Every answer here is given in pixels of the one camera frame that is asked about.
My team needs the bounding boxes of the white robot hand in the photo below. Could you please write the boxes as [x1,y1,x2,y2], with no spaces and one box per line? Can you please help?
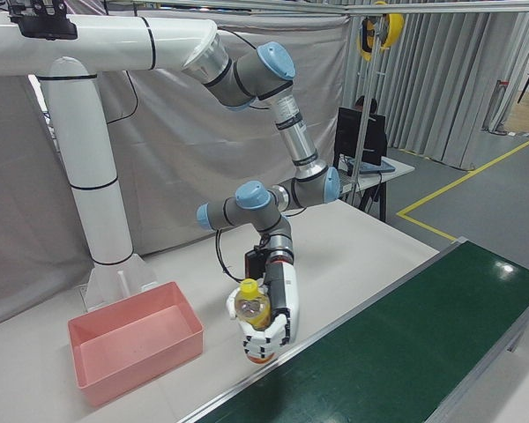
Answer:
[227,262,302,358]

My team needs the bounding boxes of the yellow cap drink bottle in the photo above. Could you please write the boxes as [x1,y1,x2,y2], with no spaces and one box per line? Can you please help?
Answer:
[233,278,277,366]

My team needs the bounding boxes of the pink plastic basket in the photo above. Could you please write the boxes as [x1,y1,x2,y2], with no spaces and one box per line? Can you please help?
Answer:
[67,280,205,408]

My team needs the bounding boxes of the green conveyor belt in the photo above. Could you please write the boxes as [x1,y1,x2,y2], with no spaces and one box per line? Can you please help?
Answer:
[167,237,529,423]

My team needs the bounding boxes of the white desk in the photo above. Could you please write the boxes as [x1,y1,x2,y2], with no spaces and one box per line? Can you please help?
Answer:
[333,153,416,222]

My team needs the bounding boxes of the black computer monitor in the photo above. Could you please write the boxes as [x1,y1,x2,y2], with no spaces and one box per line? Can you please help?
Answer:
[336,107,387,167]

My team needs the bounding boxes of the grey backdrop cloth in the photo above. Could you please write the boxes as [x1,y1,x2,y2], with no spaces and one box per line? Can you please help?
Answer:
[0,7,352,332]

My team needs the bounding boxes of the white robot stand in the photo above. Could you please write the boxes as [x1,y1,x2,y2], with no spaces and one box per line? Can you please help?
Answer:
[0,12,220,310]

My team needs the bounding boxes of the grey strip curtain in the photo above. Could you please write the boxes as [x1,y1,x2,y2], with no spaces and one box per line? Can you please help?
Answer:
[346,11,529,171]

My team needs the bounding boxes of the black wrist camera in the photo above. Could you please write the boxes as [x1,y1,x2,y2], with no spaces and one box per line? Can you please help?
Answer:
[244,247,271,280]

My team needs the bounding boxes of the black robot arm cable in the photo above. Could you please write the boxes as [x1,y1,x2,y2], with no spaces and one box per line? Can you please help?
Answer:
[214,227,266,284]

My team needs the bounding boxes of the yellow cable reel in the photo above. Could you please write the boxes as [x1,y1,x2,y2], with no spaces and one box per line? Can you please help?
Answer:
[356,11,406,63]

